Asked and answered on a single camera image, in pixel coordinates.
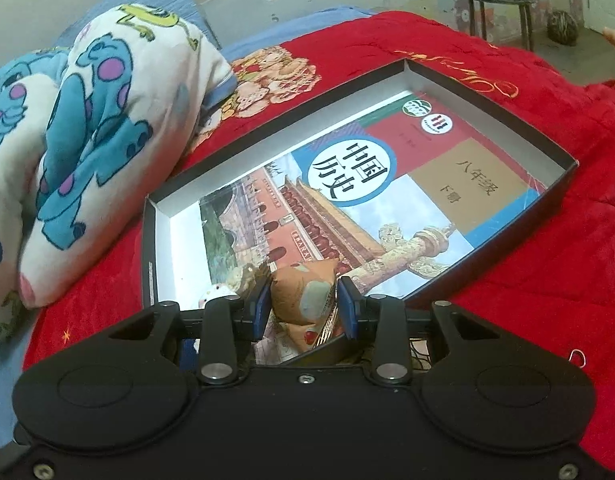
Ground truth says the red printed blanket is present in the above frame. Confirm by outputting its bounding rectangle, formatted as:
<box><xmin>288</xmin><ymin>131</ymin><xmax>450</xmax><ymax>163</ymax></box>
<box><xmin>24</xmin><ymin>7</ymin><xmax>615</xmax><ymax>471</ymax></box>

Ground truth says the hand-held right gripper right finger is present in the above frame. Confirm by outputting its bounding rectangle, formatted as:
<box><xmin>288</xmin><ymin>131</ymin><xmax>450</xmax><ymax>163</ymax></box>
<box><xmin>336</xmin><ymin>276</ymin><xmax>504</xmax><ymax>387</ymax></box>

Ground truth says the black shallow cardboard box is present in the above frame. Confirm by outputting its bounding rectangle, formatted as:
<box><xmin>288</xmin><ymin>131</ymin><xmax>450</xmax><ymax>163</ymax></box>
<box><xmin>141</xmin><ymin>57</ymin><xmax>581</xmax><ymax>367</ymax></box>

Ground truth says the patterned ball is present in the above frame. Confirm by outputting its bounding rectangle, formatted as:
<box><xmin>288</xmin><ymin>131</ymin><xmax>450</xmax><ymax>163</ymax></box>
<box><xmin>546</xmin><ymin>9</ymin><xmax>581</xmax><ymax>46</ymax></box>

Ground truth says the white cartoon monster blanket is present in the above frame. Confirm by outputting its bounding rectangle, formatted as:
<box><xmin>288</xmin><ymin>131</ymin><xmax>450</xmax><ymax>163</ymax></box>
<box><xmin>0</xmin><ymin>2</ymin><xmax>238</xmax><ymax>356</ymax></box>

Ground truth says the small white plush charm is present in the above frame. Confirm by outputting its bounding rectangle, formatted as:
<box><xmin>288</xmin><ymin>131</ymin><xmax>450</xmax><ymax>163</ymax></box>
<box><xmin>202</xmin><ymin>267</ymin><xmax>260</xmax><ymax>307</ymax></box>

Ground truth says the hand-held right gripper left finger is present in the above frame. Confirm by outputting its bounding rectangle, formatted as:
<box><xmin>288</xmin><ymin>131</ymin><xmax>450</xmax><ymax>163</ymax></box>
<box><xmin>108</xmin><ymin>279</ymin><xmax>273</xmax><ymax>387</ymax></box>

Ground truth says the history textbook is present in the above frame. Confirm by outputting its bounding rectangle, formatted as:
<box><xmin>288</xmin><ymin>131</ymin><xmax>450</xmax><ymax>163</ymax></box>
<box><xmin>200</xmin><ymin>91</ymin><xmax>548</xmax><ymax>363</ymax></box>

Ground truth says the orange snack packet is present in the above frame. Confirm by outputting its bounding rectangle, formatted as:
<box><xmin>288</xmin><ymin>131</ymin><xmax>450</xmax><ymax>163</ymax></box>
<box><xmin>270</xmin><ymin>264</ymin><xmax>345</xmax><ymax>348</ymax></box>

